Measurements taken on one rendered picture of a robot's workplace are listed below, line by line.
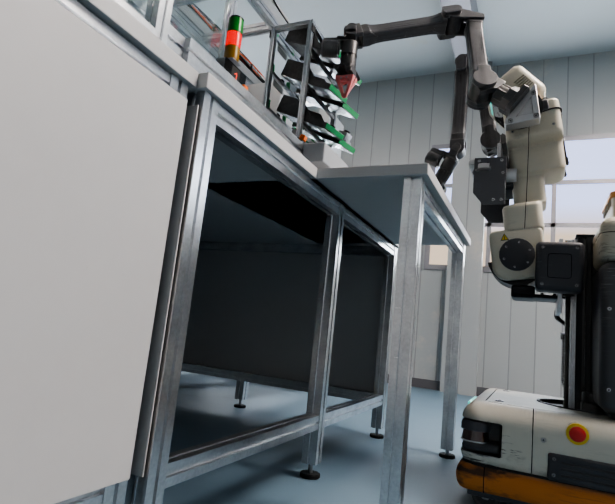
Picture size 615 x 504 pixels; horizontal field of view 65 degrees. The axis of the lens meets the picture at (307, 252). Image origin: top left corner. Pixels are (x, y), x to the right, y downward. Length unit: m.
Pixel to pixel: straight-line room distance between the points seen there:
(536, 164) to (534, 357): 2.97
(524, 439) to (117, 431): 1.01
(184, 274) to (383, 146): 4.41
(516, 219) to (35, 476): 1.42
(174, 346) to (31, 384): 0.25
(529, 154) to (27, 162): 1.48
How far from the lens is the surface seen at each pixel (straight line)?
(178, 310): 0.85
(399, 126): 5.19
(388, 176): 1.26
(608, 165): 4.84
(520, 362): 4.55
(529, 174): 1.76
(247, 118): 1.02
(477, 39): 1.90
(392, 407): 1.20
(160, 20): 0.93
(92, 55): 0.77
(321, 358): 1.47
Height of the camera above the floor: 0.43
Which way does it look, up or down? 9 degrees up
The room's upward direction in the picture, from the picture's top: 6 degrees clockwise
